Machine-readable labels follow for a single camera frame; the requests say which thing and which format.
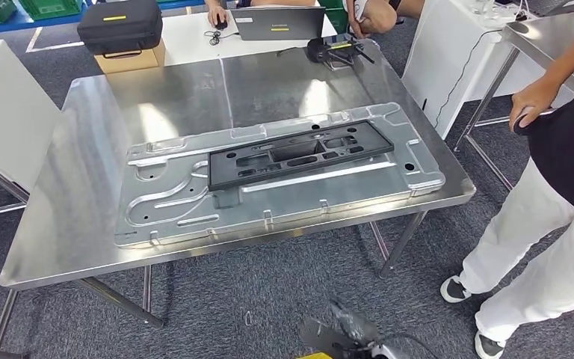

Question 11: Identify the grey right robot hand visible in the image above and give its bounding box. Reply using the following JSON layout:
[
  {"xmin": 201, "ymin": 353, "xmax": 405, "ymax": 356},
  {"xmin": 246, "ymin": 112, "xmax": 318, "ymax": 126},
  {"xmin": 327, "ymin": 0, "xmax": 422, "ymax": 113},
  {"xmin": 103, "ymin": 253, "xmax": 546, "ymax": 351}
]
[{"xmin": 329, "ymin": 298, "xmax": 380, "ymax": 349}]

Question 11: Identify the person's hand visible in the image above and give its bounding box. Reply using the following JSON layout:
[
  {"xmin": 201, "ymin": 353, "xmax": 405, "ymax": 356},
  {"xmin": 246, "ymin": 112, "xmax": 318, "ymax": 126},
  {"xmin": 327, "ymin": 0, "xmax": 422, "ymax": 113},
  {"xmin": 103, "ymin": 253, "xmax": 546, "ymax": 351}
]
[
  {"xmin": 345, "ymin": 0, "xmax": 398, "ymax": 40},
  {"xmin": 206, "ymin": 4, "xmax": 229, "ymax": 27},
  {"xmin": 508, "ymin": 79, "xmax": 561, "ymax": 132}
]

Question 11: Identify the black plastic plate frame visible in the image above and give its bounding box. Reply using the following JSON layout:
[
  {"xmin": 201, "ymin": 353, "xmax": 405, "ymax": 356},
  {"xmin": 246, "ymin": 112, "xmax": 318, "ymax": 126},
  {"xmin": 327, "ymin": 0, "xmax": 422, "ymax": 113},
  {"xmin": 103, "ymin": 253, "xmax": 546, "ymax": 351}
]
[{"xmin": 207, "ymin": 120, "xmax": 395, "ymax": 193}]

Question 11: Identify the stainless steel workbench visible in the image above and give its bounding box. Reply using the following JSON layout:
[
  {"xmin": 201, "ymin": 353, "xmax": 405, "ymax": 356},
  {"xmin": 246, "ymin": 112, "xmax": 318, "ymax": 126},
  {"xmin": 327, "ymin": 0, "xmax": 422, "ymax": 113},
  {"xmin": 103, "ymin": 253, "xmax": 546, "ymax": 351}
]
[{"xmin": 0, "ymin": 38, "xmax": 477, "ymax": 350}]

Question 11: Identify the white desk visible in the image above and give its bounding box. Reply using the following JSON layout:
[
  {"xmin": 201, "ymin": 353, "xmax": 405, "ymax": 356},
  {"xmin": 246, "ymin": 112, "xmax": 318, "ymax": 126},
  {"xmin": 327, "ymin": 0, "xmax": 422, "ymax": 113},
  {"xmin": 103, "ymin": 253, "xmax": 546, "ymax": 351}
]
[{"xmin": 160, "ymin": 5, "xmax": 340, "ymax": 68}]

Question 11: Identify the person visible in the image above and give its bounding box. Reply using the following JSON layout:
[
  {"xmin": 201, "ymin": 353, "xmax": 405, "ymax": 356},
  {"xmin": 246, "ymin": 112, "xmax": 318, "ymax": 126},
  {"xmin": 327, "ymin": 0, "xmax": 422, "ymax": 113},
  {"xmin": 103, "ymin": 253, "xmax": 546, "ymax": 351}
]
[
  {"xmin": 203, "ymin": 0, "xmax": 427, "ymax": 40},
  {"xmin": 439, "ymin": 10, "xmax": 574, "ymax": 359}
]

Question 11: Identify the black headset device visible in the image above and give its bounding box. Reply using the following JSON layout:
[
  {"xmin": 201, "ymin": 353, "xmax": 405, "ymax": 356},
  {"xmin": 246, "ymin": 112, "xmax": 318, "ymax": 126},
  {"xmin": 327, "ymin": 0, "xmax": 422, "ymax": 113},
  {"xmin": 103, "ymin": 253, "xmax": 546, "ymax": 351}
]
[{"xmin": 277, "ymin": 37, "xmax": 376, "ymax": 70}]

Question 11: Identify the grey laptop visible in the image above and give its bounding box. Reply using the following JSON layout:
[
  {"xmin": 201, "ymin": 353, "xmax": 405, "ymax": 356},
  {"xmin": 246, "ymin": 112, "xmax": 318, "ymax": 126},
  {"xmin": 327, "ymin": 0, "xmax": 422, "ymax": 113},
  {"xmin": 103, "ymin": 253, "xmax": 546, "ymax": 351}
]
[{"xmin": 231, "ymin": 5, "xmax": 327, "ymax": 42}]

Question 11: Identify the white cabinet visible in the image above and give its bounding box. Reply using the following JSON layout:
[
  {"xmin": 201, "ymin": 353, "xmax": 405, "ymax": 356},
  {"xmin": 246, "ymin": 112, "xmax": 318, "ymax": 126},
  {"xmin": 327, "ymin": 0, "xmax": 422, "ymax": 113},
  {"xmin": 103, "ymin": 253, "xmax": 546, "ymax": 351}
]
[{"xmin": 401, "ymin": 0, "xmax": 522, "ymax": 140}]

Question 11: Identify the black case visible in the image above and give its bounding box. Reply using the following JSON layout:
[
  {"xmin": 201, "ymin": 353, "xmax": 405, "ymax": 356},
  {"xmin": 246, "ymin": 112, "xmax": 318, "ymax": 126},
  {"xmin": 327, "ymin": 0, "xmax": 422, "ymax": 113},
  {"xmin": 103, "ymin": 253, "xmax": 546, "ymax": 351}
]
[{"xmin": 76, "ymin": 0, "xmax": 164, "ymax": 57}]

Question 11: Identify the cardboard box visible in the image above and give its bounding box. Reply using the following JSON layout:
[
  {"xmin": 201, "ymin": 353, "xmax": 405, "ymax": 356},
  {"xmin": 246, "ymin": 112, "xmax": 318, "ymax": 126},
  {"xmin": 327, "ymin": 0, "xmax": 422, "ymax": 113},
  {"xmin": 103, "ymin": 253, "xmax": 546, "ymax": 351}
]
[{"xmin": 93, "ymin": 39, "xmax": 167, "ymax": 76}]

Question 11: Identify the white floor tape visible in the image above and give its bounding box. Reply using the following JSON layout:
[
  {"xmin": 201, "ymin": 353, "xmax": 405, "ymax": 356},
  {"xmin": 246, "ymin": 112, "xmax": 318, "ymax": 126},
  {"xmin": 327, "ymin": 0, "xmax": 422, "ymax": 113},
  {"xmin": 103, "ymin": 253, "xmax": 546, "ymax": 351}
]
[{"xmin": 25, "ymin": 27, "xmax": 86, "ymax": 54}]

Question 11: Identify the stamped grey metal panel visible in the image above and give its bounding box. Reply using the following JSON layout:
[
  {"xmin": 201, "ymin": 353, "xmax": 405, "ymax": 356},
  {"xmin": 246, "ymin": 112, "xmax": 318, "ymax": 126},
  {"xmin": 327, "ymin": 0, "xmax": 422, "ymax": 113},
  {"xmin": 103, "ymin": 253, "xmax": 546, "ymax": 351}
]
[{"xmin": 114, "ymin": 102, "xmax": 446, "ymax": 249}]

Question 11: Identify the white table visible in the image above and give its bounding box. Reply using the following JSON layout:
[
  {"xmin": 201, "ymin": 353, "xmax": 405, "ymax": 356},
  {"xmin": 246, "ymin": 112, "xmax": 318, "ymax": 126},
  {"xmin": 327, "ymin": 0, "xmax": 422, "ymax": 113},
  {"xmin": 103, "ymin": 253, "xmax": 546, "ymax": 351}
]
[{"xmin": 0, "ymin": 39, "xmax": 63, "ymax": 191}]

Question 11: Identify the thin black cable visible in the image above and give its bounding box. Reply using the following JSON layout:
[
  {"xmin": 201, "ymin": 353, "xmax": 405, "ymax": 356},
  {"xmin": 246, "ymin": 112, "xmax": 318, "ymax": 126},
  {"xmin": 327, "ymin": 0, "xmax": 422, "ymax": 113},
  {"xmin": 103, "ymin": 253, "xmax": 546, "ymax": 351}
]
[
  {"xmin": 431, "ymin": 28, "xmax": 504, "ymax": 130},
  {"xmin": 203, "ymin": 29, "xmax": 241, "ymax": 47}
]

